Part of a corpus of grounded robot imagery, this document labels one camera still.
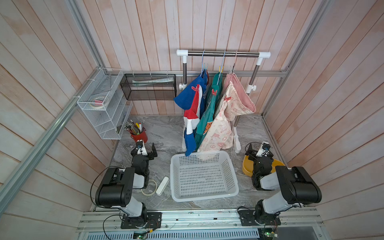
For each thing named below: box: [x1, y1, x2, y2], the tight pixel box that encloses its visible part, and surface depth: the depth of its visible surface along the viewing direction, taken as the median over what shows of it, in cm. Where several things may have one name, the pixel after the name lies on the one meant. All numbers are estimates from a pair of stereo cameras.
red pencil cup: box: [130, 131, 148, 143], surface depth 100 cm
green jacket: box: [195, 72, 223, 150], surface depth 74 cm
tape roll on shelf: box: [90, 95, 108, 109], surface depth 75 cm
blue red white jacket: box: [173, 68, 209, 157], surface depth 75 cm
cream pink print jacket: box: [197, 73, 257, 152], surface depth 81 cm
